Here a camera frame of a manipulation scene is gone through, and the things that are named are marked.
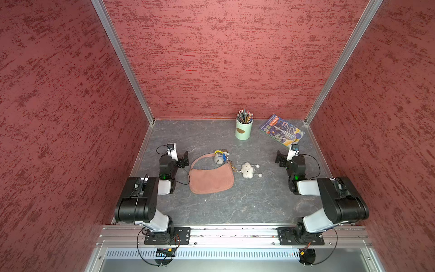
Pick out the yellow duck keychain decoration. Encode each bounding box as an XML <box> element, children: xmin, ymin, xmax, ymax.
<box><xmin>214</xmin><ymin>150</ymin><xmax>230</xmax><ymax>165</ymax></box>

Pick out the pink suede shoulder bag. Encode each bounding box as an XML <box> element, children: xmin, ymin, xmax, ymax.
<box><xmin>189</xmin><ymin>153</ymin><xmax>234</xmax><ymax>194</ymax></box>

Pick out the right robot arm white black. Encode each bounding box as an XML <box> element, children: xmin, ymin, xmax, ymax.
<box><xmin>275</xmin><ymin>151</ymin><xmax>369</xmax><ymax>244</ymax></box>

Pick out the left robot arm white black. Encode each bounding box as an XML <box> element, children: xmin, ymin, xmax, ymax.
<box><xmin>114</xmin><ymin>151</ymin><xmax>189</xmax><ymax>239</ymax></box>

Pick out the colourful comic book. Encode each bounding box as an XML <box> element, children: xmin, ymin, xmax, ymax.
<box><xmin>259</xmin><ymin>114</ymin><xmax>305</xmax><ymax>148</ymax></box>

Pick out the white cloud plush charm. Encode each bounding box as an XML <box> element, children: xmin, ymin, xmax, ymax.
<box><xmin>239</xmin><ymin>162</ymin><xmax>263</xmax><ymax>179</ymax></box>

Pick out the mint green pencil cup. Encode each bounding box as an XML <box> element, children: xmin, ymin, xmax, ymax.
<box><xmin>235</xmin><ymin>117</ymin><xmax>253</xmax><ymax>141</ymax></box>

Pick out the bundle of coloured pencils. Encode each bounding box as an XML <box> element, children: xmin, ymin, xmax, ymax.
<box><xmin>236</xmin><ymin>109</ymin><xmax>253</xmax><ymax>124</ymax></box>

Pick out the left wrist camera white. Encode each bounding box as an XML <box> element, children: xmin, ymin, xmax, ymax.
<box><xmin>167</xmin><ymin>143</ymin><xmax>179</xmax><ymax>161</ymax></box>

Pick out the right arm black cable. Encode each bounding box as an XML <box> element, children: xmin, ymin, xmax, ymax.
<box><xmin>298</xmin><ymin>153</ymin><xmax>322</xmax><ymax>180</ymax></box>

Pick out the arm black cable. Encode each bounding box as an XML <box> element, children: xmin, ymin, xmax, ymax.
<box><xmin>156</xmin><ymin>144</ymin><xmax>191</xmax><ymax>186</ymax></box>
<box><xmin>298</xmin><ymin>153</ymin><xmax>322</xmax><ymax>180</ymax></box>

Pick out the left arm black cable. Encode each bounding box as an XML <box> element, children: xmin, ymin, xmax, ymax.
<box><xmin>156</xmin><ymin>144</ymin><xmax>191</xmax><ymax>186</ymax></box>

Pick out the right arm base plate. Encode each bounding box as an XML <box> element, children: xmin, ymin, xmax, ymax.
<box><xmin>276</xmin><ymin>227</ymin><xmax>325</xmax><ymax>247</ymax></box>

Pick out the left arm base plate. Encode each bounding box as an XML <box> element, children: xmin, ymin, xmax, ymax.
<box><xmin>143</xmin><ymin>227</ymin><xmax>191</xmax><ymax>246</ymax></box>

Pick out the aluminium front rail frame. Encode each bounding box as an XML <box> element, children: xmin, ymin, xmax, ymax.
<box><xmin>85</xmin><ymin>223</ymin><xmax>384</xmax><ymax>272</ymax></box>

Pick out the left corner aluminium post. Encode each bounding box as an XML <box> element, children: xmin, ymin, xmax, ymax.
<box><xmin>91</xmin><ymin>0</ymin><xmax>155</xmax><ymax>125</ymax></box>

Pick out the corner aluminium post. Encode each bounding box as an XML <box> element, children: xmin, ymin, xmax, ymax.
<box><xmin>91</xmin><ymin>0</ymin><xmax>155</xmax><ymax>125</ymax></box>
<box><xmin>305</xmin><ymin>0</ymin><xmax>383</xmax><ymax>126</ymax></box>

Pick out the right corner aluminium post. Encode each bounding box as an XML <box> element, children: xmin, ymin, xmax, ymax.
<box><xmin>305</xmin><ymin>0</ymin><xmax>383</xmax><ymax>126</ymax></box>

